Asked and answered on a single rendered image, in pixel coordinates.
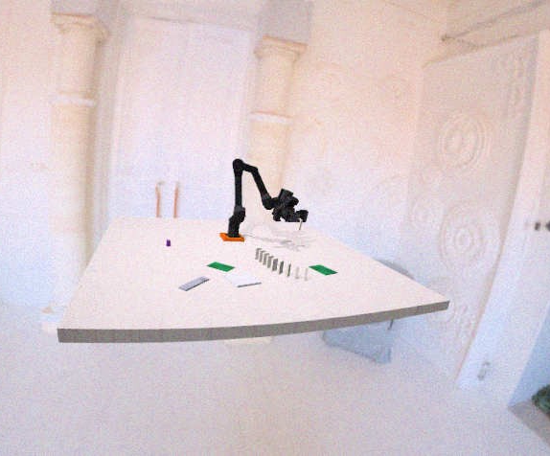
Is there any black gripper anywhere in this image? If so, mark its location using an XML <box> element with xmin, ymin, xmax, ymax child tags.
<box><xmin>273</xmin><ymin>206</ymin><xmax>309</xmax><ymax>222</ymax></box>

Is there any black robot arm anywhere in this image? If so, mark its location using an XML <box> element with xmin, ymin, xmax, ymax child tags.
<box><xmin>224</xmin><ymin>159</ymin><xmax>299</xmax><ymax>238</ymax></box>

